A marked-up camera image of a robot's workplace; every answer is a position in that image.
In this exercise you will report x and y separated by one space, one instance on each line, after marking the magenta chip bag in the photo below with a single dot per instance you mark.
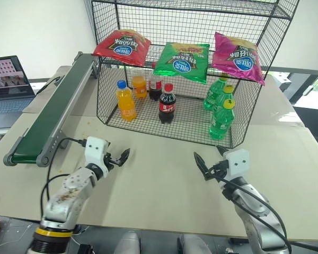
238 62

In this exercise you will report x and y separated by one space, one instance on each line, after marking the grey rounded shape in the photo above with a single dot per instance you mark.
127 243

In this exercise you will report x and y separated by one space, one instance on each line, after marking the green soda bottle yellow cap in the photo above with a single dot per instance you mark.
221 121
228 92
212 96

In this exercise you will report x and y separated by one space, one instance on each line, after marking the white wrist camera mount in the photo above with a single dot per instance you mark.
238 164
95 152

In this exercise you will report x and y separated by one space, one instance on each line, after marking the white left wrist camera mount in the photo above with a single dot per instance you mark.
95 152

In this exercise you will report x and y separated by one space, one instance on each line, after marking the cola bottle red cap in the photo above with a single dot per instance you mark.
167 105
155 91

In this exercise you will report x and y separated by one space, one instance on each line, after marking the green chip bag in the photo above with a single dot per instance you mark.
181 63

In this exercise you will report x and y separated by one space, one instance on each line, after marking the red chip bag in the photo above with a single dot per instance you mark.
122 47

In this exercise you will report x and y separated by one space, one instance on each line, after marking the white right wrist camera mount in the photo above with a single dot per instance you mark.
238 164

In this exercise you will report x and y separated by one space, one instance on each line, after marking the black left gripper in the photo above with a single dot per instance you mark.
112 161

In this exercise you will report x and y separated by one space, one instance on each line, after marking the open laptop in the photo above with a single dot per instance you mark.
8 79

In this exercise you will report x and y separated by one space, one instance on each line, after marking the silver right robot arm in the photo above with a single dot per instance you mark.
257 211

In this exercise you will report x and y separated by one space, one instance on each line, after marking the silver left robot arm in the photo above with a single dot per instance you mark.
66 195

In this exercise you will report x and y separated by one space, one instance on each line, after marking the orange soda bottle blue cap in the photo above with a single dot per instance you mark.
127 105

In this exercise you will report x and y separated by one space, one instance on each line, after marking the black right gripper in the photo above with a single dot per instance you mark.
218 170

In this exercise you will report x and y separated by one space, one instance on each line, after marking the green conveyor belt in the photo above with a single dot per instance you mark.
55 105

